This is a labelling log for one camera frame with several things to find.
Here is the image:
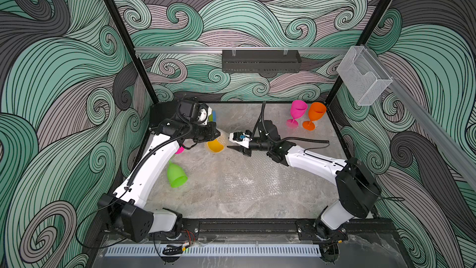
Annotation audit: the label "bubble yellow glass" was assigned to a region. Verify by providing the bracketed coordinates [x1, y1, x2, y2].
[207, 129, 229, 153]

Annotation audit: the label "pink wine glass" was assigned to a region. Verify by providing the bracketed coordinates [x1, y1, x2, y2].
[176, 146, 185, 155]
[286, 100, 307, 129]

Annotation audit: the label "bubble green glass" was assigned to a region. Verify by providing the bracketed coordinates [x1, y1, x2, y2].
[167, 161, 188, 188]

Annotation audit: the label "bubble orange glass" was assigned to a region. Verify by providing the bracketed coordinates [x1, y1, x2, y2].
[302, 102, 327, 131]

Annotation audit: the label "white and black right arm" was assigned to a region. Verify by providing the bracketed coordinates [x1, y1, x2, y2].
[229, 132, 381, 238]

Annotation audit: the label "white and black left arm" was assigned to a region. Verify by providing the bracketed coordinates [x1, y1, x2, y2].
[97, 119, 221, 243]

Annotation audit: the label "green toy brick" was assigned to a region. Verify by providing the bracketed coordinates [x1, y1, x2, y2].
[208, 110, 216, 122]

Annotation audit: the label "black ribbed case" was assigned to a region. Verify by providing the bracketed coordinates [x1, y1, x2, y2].
[149, 99, 179, 130]

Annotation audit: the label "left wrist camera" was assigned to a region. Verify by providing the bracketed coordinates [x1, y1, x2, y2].
[178, 100, 212, 125]

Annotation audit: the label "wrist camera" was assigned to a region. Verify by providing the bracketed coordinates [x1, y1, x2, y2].
[229, 120, 281, 148]
[178, 100, 212, 125]

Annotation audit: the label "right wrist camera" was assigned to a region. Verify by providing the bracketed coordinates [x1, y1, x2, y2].
[229, 120, 281, 148]

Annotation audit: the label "black wall tray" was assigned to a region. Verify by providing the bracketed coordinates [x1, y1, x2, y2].
[221, 50, 302, 74]

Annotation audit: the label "white slotted cable duct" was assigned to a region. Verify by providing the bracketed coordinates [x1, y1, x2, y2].
[104, 244, 321, 258]

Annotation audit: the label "aluminium back rail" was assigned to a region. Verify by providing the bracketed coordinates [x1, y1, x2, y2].
[135, 46, 350, 55]

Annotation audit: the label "aluminium rail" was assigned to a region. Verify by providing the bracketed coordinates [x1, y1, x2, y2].
[369, 50, 476, 187]
[135, 46, 350, 55]

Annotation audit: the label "clear acrylic wall bin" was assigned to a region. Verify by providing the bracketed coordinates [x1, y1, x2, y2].
[337, 45, 393, 106]

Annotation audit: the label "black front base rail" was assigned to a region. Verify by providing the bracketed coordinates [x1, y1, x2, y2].
[100, 217, 395, 243]

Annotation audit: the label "aluminium right rail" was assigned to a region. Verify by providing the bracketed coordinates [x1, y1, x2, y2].
[369, 50, 476, 187]

